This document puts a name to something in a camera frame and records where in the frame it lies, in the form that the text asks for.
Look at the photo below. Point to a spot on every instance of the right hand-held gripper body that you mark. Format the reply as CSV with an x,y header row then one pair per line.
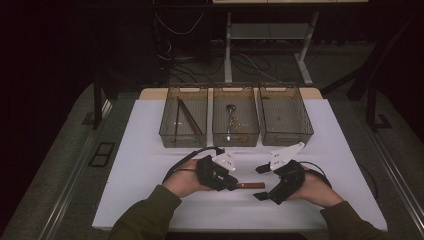
x,y
290,180

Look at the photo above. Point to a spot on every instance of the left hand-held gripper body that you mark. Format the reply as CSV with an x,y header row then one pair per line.
x,y
208,173

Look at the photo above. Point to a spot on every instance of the black chopstick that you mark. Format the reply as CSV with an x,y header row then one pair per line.
x,y
176,116
188,117

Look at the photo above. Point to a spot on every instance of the metal spoon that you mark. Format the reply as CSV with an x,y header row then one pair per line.
x,y
230,108

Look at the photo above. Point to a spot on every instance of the translucent brown plastic bin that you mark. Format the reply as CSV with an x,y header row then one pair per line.
x,y
190,100
285,110
246,100

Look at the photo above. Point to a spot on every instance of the person's left hand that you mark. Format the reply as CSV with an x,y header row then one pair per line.
x,y
185,178

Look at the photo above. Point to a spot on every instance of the person's right hand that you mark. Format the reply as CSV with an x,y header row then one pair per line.
x,y
316,191

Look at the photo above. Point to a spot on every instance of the white table mat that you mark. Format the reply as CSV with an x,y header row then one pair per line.
x,y
133,140

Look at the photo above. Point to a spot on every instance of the black metal stand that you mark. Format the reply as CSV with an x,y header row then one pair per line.
x,y
371,106

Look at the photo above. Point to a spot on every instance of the metal floor rail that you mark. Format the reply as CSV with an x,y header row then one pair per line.
x,y
393,166
71,176

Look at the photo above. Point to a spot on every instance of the white metal desk frame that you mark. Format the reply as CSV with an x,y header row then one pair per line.
x,y
266,30

